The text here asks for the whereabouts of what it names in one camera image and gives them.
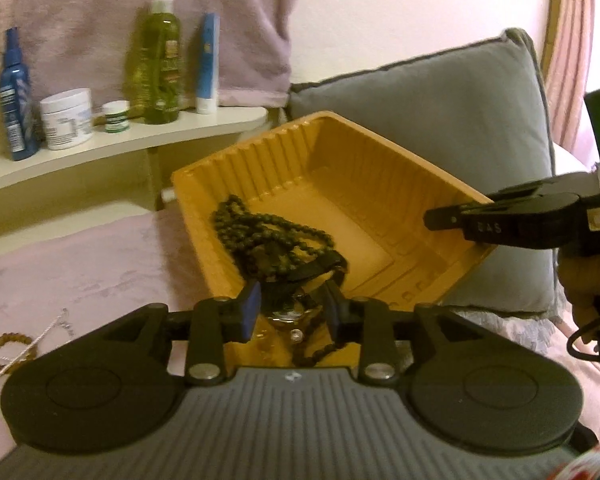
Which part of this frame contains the curved wooden frame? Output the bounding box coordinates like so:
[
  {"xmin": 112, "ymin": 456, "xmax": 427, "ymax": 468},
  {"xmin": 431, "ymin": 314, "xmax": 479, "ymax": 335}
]
[{"xmin": 539, "ymin": 0, "xmax": 567, "ymax": 78}]

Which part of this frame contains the pink striped cloth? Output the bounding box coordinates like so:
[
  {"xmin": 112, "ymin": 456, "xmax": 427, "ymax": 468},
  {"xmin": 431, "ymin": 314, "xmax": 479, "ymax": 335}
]
[{"xmin": 547, "ymin": 0, "xmax": 599, "ymax": 161}]

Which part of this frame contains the purple hanging towel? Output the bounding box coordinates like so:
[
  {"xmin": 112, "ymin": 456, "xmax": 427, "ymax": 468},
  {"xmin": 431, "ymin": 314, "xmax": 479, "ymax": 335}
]
[{"xmin": 0, "ymin": 0, "xmax": 301, "ymax": 111}]

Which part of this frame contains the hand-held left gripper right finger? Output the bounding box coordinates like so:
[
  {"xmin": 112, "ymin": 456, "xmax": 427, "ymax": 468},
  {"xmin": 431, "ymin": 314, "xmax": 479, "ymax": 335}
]
[{"xmin": 324, "ymin": 280, "xmax": 482, "ymax": 386}]

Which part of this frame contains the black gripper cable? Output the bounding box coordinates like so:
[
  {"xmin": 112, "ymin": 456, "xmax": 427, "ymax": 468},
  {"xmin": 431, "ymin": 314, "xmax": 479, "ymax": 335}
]
[{"xmin": 566, "ymin": 310, "xmax": 600, "ymax": 362}]

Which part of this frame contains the grey cushion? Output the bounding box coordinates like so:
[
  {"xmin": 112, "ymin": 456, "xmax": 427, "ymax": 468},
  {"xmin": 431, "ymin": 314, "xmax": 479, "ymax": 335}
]
[{"xmin": 286, "ymin": 27, "xmax": 562, "ymax": 319}]

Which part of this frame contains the small green white jar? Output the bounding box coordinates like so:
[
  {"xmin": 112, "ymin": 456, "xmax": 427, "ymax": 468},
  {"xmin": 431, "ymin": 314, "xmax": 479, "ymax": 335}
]
[{"xmin": 102, "ymin": 101, "xmax": 131, "ymax": 135}]

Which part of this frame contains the black wrist watch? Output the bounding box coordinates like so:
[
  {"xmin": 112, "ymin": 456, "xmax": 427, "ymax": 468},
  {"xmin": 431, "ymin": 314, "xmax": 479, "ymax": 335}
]
[{"xmin": 265, "ymin": 252, "xmax": 352, "ymax": 343}]

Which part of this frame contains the white pillow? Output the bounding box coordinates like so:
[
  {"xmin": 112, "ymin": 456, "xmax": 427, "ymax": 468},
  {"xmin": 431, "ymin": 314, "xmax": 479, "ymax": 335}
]
[{"xmin": 550, "ymin": 142, "xmax": 599, "ymax": 182}]

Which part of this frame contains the person's right hand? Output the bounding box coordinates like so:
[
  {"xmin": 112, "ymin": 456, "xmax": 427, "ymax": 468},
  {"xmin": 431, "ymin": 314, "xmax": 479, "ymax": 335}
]
[{"xmin": 555, "ymin": 252, "xmax": 600, "ymax": 342}]

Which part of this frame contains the white cream jar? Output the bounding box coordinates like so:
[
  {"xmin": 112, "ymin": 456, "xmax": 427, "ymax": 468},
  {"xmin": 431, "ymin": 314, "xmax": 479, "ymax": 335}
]
[{"xmin": 40, "ymin": 88, "xmax": 95, "ymax": 151}]

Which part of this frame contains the brown bead necklace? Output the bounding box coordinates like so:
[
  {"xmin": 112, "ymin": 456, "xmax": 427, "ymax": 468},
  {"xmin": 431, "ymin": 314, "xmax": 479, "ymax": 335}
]
[{"xmin": 0, "ymin": 332, "xmax": 37, "ymax": 377}]

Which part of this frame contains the green spray bottle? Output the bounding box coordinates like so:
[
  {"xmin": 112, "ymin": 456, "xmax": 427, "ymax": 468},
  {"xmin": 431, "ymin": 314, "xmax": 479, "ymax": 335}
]
[{"xmin": 129, "ymin": 0, "xmax": 185, "ymax": 125}]

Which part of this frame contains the yellow plastic tray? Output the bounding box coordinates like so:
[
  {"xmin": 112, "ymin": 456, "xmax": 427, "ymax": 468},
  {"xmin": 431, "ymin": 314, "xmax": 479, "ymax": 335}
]
[{"xmin": 171, "ymin": 111, "xmax": 499, "ymax": 368}]

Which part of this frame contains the dark bead necklace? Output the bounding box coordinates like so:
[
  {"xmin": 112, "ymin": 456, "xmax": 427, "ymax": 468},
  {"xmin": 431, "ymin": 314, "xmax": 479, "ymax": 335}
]
[{"xmin": 211, "ymin": 195, "xmax": 348, "ymax": 367}]

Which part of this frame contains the purple fleece blanket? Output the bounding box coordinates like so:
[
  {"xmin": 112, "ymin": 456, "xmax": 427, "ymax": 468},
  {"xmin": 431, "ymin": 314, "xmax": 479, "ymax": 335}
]
[{"xmin": 0, "ymin": 204, "xmax": 600, "ymax": 466}]

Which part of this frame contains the blue spray bottle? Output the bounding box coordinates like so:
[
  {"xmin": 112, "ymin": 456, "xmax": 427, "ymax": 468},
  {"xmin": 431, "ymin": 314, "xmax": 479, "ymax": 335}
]
[{"xmin": 0, "ymin": 27, "xmax": 42, "ymax": 162}]

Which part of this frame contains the blue white tube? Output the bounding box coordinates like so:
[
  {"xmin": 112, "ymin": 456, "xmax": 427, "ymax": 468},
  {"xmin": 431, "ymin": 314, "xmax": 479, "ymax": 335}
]
[{"xmin": 196, "ymin": 12, "xmax": 221, "ymax": 115}]

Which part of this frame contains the cream shelf unit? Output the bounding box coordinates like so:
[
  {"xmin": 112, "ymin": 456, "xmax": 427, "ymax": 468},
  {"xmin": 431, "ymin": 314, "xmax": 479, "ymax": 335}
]
[{"xmin": 0, "ymin": 50, "xmax": 281, "ymax": 256}]

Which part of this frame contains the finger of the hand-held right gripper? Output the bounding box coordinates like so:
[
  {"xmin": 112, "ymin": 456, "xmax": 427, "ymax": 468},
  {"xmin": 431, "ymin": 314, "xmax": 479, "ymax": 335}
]
[
  {"xmin": 489, "ymin": 174, "xmax": 598, "ymax": 202},
  {"xmin": 423, "ymin": 196, "xmax": 583, "ymax": 252}
]

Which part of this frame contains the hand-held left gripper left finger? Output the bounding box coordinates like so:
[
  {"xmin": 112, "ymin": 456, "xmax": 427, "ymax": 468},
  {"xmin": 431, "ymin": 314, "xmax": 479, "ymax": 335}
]
[{"xmin": 100, "ymin": 280, "xmax": 262, "ymax": 386}]

